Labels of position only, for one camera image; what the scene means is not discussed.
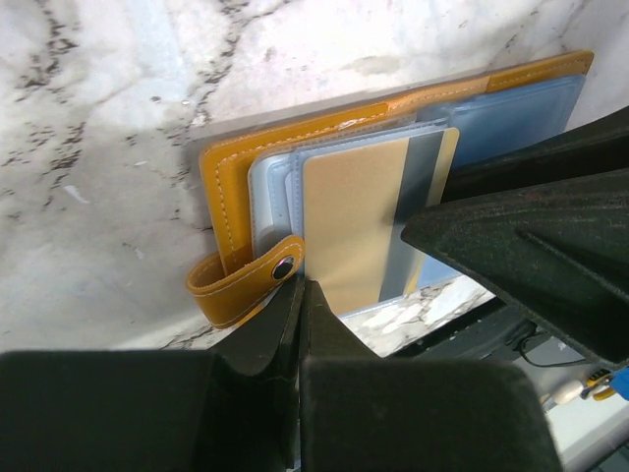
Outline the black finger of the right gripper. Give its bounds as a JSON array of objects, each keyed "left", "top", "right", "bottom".
[
  {"left": 402, "top": 169, "right": 628, "bottom": 367},
  {"left": 442, "top": 108, "right": 628, "bottom": 203}
]

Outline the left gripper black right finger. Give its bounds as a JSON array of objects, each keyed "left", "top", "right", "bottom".
[{"left": 300, "top": 281, "right": 562, "bottom": 471}]

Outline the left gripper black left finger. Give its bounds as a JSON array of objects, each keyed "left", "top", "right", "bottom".
[{"left": 1, "top": 275, "right": 305, "bottom": 471}]

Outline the mustard yellow card holder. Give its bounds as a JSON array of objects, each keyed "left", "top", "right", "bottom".
[{"left": 186, "top": 50, "right": 595, "bottom": 328}]

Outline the black mounting rail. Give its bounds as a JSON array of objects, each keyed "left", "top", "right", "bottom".
[{"left": 388, "top": 298, "right": 537, "bottom": 362}]

